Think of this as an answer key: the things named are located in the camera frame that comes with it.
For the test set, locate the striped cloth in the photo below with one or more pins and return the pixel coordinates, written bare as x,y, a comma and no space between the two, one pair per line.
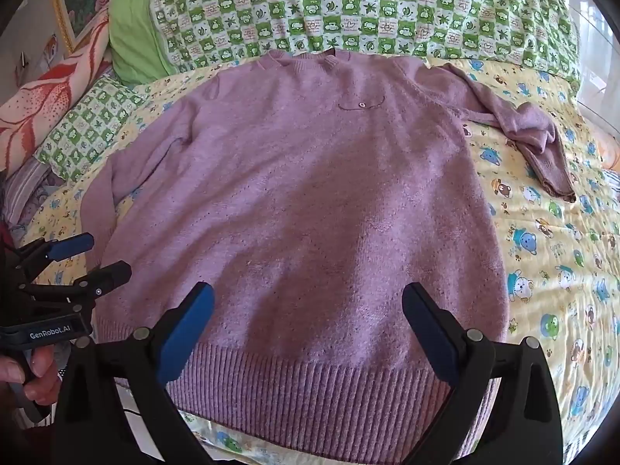
29,189

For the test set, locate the yellow cartoon bed sheet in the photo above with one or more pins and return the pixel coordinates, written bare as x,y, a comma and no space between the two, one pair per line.
547,261

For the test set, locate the green checked quilt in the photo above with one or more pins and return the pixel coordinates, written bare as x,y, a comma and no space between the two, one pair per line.
339,9

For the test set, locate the purple knit sweater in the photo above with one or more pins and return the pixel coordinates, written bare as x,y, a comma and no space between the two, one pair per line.
300,193

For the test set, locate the person's left hand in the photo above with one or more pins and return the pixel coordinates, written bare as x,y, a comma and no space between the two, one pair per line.
41,373

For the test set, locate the orange floral blanket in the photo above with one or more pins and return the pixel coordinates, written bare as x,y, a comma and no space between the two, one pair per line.
38,92

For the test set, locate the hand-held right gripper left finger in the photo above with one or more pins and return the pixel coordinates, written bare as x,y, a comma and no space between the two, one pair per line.
190,334

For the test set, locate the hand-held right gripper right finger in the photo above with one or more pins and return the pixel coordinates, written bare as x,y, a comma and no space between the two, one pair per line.
430,334

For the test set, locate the small green checked pillow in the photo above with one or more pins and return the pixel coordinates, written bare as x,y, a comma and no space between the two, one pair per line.
92,126

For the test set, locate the white curtain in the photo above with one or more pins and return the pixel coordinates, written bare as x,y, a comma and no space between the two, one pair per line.
600,58

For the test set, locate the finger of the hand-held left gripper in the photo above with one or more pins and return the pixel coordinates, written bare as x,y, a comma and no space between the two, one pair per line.
109,276
70,246

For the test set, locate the orange cloth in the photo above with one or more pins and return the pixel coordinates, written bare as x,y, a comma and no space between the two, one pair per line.
611,151

